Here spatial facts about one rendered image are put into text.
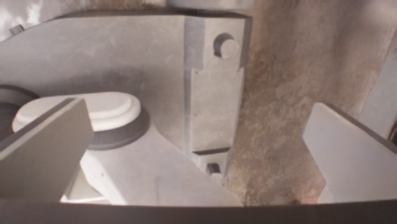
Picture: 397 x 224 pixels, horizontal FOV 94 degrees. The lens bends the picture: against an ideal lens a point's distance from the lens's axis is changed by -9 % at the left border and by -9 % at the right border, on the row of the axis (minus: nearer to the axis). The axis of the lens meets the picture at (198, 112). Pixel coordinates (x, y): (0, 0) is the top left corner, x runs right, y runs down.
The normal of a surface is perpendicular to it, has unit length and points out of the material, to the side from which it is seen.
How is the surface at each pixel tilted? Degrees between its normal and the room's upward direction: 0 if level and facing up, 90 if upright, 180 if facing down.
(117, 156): 90
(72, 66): 0
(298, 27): 0
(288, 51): 0
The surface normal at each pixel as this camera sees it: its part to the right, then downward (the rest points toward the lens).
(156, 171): 0.04, -0.86
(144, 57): 0.21, 0.51
